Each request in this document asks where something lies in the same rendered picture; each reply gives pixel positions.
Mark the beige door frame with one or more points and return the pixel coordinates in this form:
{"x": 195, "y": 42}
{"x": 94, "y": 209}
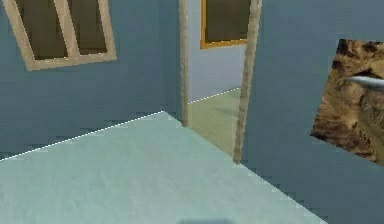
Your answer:
{"x": 246, "y": 83}

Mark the brown rocky wall picture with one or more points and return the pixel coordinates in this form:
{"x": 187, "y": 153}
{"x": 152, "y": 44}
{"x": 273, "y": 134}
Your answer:
{"x": 353, "y": 110}

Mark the yellow framed window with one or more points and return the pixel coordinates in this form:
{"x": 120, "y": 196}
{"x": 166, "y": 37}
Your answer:
{"x": 225, "y": 23}

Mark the beige framed window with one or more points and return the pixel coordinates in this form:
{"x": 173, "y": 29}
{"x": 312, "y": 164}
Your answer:
{"x": 69, "y": 36}

